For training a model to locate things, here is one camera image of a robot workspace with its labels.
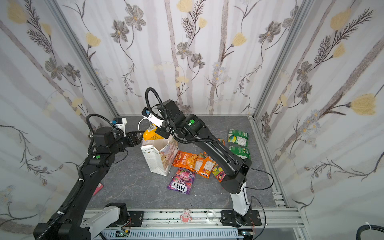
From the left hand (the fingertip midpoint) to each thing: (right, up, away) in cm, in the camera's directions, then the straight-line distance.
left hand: (138, 128), depth 75 cm
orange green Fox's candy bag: (+43, -26, +13) cm, 52 cm away
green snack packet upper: (+60, -6, +30) cm, 67 cm away
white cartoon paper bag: (+12, -13, -3) cm, 18 cm away
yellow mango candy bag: (+8, -3, -4) cm, 9 cm away
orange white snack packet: (+34, -22, +16) cm, 44 cm away
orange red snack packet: (+23, -20, +18) cm, 35 cm away
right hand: (+12, +5, -9) cm, 16 cm away
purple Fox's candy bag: (+21, -30, +9) cm, 38 cm away
